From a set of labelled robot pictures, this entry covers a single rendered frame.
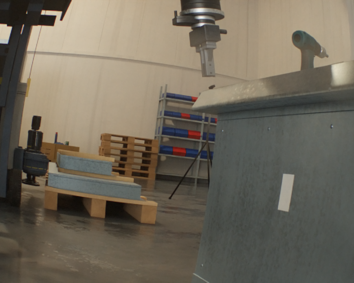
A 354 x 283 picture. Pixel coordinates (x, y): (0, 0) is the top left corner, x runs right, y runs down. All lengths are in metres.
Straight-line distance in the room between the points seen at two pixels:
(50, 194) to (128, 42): 9.14
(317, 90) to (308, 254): 0.32
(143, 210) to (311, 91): 2.55
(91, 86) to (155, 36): 2.10
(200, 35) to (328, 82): 0.65
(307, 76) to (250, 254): 0.47
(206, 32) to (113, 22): 10.85
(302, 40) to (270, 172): 0.47
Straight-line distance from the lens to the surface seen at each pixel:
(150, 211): 3.29
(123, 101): 11.82
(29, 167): 3.17
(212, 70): 1.37
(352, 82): 0.74
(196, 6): 1.36
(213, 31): 1.34
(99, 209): 3.24
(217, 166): 1.36
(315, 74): 0.86
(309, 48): 1.39
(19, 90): 3.21
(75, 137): 11.65
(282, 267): 0.98
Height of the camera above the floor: 0.44
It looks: 2 degrees up
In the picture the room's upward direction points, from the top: 7 degrees clockwise
